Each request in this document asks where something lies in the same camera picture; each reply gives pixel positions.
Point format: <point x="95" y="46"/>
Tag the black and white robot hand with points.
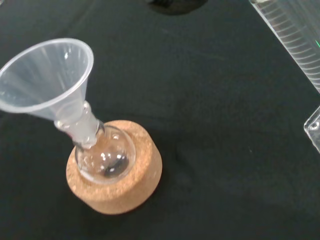
<point x="177" y="6"/>

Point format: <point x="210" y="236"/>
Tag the clear glass round-bottom flask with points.
<point x="110" y="160"/>

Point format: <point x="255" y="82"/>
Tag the black bench cloth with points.
<point x="205" y="140"/>

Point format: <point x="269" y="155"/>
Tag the clear plastic funnel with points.
<point x="42" y="80"/>

